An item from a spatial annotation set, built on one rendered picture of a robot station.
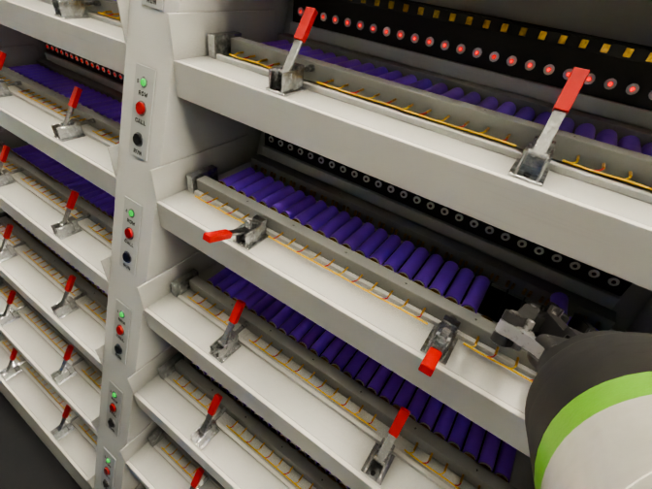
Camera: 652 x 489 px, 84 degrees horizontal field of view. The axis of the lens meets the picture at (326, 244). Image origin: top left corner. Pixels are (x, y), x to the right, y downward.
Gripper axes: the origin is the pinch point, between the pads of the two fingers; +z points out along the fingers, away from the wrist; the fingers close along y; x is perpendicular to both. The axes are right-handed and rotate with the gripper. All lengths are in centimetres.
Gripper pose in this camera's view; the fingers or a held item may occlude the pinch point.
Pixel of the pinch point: (564, 328)
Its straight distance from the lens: 42.8
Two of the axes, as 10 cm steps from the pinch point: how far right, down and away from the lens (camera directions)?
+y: -8.2, -4.3, 3.8
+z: 4.3, -0.2, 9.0
